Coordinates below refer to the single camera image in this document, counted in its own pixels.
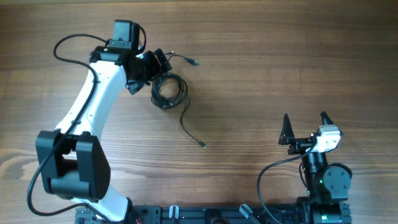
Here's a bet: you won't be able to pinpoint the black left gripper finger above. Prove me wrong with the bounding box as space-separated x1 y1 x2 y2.
126 80 150 95
154 49 172 75

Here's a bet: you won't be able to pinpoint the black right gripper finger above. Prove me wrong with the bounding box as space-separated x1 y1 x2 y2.
278 114 295 145
320 111 334 125

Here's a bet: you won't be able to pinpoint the black USB cable thick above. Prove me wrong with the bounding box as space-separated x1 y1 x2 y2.
151 72 207 149

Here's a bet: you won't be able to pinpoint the black USB cable thin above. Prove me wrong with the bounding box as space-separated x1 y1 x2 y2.
165 51 199 66

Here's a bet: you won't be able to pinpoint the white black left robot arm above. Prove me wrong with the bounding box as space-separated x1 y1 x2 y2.
34 20 171 223

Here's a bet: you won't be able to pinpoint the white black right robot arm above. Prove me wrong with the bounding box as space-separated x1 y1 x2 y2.
279 111 353 224

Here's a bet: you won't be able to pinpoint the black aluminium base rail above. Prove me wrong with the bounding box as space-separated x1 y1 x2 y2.
74 203 352 224

